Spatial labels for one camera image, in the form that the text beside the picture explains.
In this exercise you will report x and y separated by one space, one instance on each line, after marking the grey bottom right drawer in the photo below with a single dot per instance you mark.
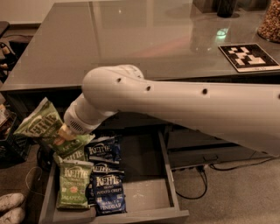
184 157

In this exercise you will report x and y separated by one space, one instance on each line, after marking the dark cylindrical container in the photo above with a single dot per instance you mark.
226 8

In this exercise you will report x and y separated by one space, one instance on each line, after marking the white shoe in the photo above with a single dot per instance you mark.
10 201
14 216

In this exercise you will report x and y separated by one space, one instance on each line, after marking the upper white shoe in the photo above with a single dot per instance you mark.
10 201

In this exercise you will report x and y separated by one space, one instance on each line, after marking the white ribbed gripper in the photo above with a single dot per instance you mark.
72 121

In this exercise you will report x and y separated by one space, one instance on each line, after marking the grey middle right drawer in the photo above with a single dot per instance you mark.
185 138

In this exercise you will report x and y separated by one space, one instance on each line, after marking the black plastic crate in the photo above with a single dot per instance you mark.
14 148

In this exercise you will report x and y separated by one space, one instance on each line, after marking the glass jar of snacks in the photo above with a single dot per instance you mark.
269 28

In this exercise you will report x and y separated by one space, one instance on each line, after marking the front blue vinegar chip bag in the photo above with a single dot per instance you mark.
109 197

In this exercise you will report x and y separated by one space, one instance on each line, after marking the rear blue chip bag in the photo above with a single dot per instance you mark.
105 148

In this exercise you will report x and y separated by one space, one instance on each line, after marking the green jalapeno chip bag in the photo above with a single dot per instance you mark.
44 123

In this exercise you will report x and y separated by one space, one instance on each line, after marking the lower white shoe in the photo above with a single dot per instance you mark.
14 216

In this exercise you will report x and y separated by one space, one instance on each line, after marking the grey top left drawer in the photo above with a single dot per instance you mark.
127 120

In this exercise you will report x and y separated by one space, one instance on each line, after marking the open grey middle drawer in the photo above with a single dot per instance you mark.
148 186

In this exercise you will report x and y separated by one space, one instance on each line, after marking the black white fiducial marker board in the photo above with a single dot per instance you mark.
247 58

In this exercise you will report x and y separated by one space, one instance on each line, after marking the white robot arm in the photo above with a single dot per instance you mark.
244 114

